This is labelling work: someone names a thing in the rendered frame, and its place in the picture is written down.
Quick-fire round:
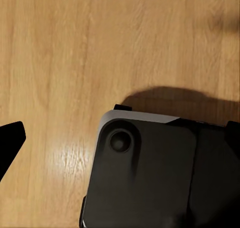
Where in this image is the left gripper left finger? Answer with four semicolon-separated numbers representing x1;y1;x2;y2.
0;121;26;181

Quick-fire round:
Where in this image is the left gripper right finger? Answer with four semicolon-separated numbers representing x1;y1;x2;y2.
224;121;240;161

